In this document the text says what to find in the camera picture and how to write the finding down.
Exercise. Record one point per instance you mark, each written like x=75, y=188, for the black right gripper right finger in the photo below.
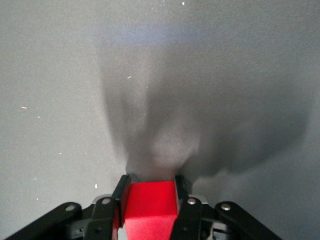
x=192, y=217

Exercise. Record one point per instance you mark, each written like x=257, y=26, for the small red cube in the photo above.
x=150, y=200

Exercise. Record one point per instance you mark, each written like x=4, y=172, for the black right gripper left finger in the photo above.
x=102, y=217

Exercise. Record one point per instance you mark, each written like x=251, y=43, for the dark grey table mat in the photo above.
x=62, y=87

